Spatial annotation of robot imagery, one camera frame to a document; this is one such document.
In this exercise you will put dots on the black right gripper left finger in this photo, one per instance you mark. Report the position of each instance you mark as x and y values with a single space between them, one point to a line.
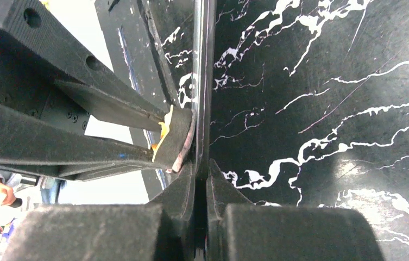
158 230

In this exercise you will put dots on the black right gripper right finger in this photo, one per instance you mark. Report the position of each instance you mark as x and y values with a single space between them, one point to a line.
237 229

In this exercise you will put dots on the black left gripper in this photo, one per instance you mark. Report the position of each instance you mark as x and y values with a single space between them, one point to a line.
30 146

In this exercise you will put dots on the person in jeans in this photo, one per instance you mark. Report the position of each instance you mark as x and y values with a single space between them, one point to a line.
16 199

